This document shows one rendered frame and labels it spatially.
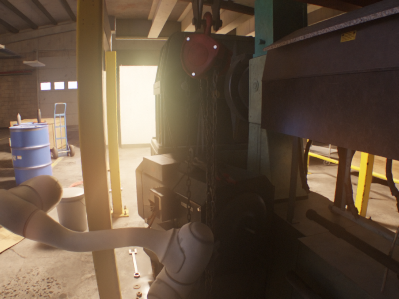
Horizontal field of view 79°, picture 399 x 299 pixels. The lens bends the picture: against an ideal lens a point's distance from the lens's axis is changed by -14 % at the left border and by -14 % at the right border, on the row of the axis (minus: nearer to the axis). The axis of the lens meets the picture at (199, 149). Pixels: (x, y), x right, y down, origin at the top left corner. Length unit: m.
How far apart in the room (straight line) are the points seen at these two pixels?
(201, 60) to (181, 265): 0.64
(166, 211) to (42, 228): 0.63
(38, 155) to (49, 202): 3.31
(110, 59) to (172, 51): 0.95
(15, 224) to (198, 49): 0.80
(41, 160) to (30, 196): 3.39
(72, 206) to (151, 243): 1.93
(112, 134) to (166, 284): 2.19
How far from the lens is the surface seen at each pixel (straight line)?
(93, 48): 1.15
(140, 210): 1.79
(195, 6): 1.08
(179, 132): 2.05
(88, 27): 1.17
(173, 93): 1.89
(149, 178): 1.57
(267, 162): 1.68
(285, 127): 1.40
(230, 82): 1.87
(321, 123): 1.18
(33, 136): 4.28
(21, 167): 4.39
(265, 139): 1.69
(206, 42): 0.97
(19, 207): 0.93
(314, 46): 1.29
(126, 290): 1.95
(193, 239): 0.70
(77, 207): 2.66
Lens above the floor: 1.20
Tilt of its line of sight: 10 degrees down
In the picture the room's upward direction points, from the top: straight up
